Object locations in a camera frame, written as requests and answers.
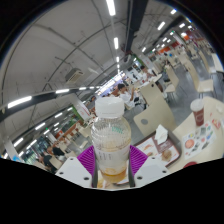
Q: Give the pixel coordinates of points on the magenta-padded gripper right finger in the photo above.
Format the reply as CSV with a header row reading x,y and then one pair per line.
x,y
151,170

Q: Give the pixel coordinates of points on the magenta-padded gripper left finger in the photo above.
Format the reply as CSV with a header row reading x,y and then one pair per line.
x,y
74,170

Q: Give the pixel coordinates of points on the clear plastic bottle white cap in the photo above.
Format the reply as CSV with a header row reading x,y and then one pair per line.
x,y
110,136

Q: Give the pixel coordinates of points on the dark tray with paper liner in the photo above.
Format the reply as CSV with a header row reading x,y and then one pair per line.
x,y
168,153

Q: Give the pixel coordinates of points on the person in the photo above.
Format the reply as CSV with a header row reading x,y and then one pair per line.
x,y
146,71
126,96
57,150
48,161

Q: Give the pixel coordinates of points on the white paper napkin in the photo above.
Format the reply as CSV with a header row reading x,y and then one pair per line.
x,y
161,134

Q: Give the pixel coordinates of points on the flat round red coaster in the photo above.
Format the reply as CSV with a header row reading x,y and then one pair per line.
x,y
190,164

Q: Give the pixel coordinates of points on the beige chair with round hole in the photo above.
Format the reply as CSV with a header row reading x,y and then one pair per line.
x,y
156,115

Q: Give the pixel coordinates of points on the colourful sticker sheet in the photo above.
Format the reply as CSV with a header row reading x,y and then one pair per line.
x,y
200,140

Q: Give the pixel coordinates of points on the red paper cup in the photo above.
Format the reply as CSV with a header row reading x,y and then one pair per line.
x,y
198,113

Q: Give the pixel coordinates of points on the small red sauce packet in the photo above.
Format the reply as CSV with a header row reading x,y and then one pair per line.
x,y
216,124

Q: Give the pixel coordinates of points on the beige cafeteria chairs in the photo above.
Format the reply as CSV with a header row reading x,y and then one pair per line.
x,y
173,79

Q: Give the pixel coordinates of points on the ceiling air conditioner unit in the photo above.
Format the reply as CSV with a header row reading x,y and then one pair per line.
x,y
74,76

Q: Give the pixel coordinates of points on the ceiling lights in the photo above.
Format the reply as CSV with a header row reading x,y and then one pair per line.
x,y
111,6

